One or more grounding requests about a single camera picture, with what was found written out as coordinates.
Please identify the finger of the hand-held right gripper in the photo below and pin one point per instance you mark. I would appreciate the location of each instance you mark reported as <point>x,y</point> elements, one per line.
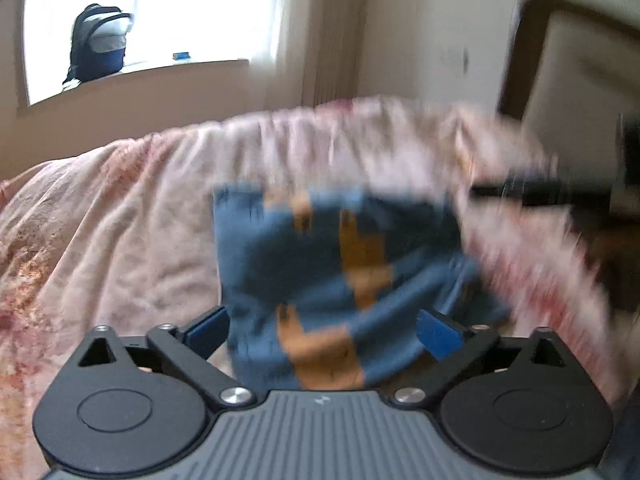
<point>540,190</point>

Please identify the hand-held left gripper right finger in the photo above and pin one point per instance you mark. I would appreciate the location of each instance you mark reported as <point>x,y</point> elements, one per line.
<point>440,335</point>

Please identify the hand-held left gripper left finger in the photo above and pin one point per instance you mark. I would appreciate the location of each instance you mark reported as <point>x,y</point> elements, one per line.
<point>207,330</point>

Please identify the blue pants with yellow print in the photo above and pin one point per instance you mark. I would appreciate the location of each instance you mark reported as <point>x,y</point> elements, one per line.
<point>340,260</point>

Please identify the pink floral blanket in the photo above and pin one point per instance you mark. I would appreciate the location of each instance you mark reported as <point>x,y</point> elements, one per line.
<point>125,220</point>

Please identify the brown bed headboard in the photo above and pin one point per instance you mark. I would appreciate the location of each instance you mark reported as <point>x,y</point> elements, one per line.
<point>575,55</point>

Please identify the beige pleated curtain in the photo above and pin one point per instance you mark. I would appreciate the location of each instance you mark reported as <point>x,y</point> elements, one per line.
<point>332,30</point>

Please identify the white windowsill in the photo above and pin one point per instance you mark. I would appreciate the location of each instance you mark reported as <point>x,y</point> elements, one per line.
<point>150,70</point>

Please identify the small blue box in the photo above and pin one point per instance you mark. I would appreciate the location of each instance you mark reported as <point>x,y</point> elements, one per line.
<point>181,54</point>

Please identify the dark blue grey backpack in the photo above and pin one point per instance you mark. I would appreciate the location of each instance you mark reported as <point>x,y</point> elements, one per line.
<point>97,40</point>

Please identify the white framed window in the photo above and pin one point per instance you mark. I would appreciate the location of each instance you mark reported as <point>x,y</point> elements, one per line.
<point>150,5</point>

